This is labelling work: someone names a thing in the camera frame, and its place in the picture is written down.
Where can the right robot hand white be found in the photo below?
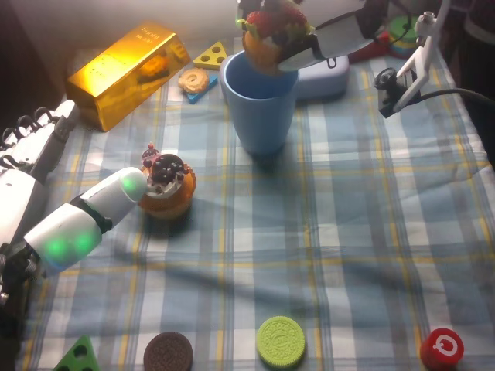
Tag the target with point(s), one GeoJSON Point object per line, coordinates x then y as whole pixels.
{"type": "Point", "coordinates": [340, 35]}

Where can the left robot hand white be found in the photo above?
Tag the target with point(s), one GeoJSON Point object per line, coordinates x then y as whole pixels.
{"type": "Point", "coordinates": [15, 201]}

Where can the strawberry toy cupcake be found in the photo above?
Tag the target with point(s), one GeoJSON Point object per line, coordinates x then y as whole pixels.
{"type": "Point", "coordinates": [267, 42]}

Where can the blueberry toy cupcake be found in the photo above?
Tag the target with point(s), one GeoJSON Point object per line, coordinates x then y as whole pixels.
{"type": "Point", "coordinates": [170, 197]}

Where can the blue cup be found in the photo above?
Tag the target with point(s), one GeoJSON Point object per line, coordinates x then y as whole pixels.
{"type": "Point", "coordinates": [263, 120]}

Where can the red rectangular block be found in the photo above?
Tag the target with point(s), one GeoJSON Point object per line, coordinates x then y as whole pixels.
{"type": "Point", "coordinates": [367, 52]}

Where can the lilac glasses case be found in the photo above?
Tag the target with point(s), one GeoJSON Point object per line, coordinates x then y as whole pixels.
{"type": "Point", "coordinates": [325, 83]}

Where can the yellow triangle block with holes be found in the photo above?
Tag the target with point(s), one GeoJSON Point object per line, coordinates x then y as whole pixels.
{"type": "Point", "coordinates": [210, 58]}

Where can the blue wooden block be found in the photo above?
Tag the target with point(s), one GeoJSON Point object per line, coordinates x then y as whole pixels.
{"type": "Point", "coordinates": [199, 96]}

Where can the gold bar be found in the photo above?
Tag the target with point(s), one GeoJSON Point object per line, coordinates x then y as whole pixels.
{"type": "Point", "coordinates": [116, 77]}

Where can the green triangle block with holes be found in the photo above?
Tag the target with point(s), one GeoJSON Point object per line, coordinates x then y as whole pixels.
{"type": "Point", "coordinates": [75, 359]}

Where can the brown sandwich cookie toy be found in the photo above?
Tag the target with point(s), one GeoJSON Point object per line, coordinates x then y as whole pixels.
{"type": "Point", "coordinates": [168, 353]}

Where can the blue plaid tablecloth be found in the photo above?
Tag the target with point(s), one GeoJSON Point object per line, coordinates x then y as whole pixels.
{"type": "Point", "coordinates": [270, 239]}

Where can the green sandwich cookie toy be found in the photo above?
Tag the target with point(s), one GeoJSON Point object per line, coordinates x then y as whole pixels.
{"type": "Point", "coordinates": [281, 342]}

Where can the red cylinder with white print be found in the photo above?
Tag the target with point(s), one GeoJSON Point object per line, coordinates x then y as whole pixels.
{"type": "Point", "coordinates": [442, 348]}

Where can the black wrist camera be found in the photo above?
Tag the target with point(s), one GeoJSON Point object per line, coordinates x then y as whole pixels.
{"type": "Point", "coordinates": [388, 92]}

